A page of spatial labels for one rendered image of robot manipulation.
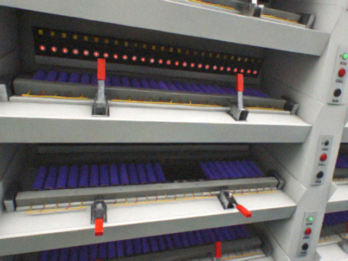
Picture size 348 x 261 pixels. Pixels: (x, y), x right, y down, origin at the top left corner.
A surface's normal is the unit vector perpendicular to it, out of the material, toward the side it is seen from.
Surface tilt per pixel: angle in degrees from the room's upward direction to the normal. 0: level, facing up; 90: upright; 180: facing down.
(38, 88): 109
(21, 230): 19
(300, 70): 90
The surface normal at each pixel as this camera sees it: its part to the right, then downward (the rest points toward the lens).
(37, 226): 0.17, -0.86
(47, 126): 0.26, 0.51
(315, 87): -0.95, -0.01
